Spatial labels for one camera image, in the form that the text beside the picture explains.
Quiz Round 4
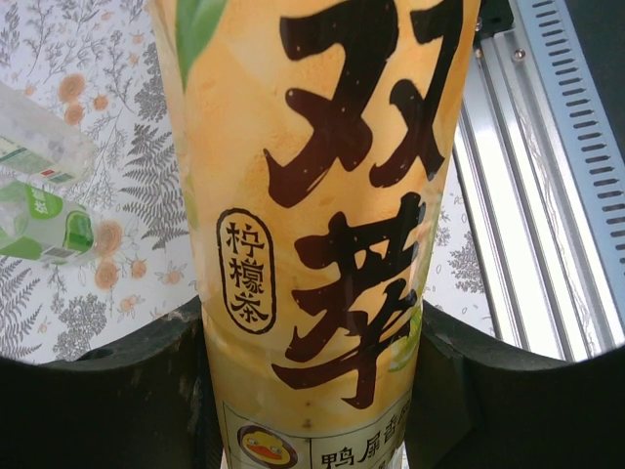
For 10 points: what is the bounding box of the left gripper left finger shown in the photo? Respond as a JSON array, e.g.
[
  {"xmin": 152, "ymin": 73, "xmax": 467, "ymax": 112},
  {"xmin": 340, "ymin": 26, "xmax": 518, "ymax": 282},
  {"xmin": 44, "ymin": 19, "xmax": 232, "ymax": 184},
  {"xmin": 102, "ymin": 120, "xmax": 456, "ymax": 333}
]
[{"xmin": 0, "ymin": 300, "xmax": 212, "ymax": 469}]

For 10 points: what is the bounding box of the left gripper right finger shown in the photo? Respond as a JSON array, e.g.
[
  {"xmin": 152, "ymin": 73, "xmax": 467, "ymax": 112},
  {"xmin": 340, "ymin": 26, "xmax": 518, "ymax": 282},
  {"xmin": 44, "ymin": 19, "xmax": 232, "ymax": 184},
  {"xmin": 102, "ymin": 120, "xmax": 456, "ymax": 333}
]
[{"xmin": 413, "ymin": 300, "xmax": 625, "ymax": 469}]

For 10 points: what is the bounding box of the green label clear bottle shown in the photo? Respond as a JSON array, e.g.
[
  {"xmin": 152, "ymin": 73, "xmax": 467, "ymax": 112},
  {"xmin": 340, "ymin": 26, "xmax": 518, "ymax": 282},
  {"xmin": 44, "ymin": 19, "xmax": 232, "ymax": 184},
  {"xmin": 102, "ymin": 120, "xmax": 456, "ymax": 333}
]
[{"xmin": 0, "ymin": 180, "xmax": 99, "ymax": 268}]

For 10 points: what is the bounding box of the white label clear bottle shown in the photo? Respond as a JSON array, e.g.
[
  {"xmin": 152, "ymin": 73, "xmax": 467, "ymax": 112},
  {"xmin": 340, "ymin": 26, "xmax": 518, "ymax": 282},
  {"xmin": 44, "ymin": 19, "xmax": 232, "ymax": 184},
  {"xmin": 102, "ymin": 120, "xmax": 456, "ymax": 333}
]
[{"xmin": 0, "ymin": 81, "xmax": 99, "ymax": 188}]

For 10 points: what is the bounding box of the yellow label tea bottle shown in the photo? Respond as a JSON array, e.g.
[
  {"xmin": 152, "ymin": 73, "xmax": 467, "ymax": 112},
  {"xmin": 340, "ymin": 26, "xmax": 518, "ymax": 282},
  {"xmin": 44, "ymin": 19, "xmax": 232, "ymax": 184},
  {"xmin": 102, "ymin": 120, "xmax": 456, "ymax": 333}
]
[{"xmin": 148, "ymin": 0, "xmax": 482, "ymax": 469}]

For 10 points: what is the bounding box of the wide slotted aluminium frame rail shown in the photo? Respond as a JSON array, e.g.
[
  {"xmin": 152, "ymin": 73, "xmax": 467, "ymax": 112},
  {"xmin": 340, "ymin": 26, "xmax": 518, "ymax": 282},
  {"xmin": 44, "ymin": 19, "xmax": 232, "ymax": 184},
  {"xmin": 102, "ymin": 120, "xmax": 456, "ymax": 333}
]
[{"xmin": 451, "ymin": 28, "xmax": 614, "ymax": 363}]

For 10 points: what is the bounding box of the grey slotted cable duct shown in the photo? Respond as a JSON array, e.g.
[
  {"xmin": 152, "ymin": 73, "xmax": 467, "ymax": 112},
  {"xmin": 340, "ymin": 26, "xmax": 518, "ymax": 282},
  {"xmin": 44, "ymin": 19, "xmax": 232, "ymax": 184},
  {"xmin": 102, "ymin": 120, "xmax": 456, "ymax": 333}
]
[{"xmin": 512, "ymin": 0, "xmax": 625, "ymax": 353}]

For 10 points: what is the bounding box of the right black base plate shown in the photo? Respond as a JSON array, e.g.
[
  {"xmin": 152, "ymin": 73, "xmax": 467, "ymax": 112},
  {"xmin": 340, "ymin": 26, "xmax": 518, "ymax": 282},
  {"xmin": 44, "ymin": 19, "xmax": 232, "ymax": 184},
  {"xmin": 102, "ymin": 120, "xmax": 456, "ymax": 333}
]
[{"xmin": 476, "ymin": 0, "xmax": 514, "ymax": 35}]

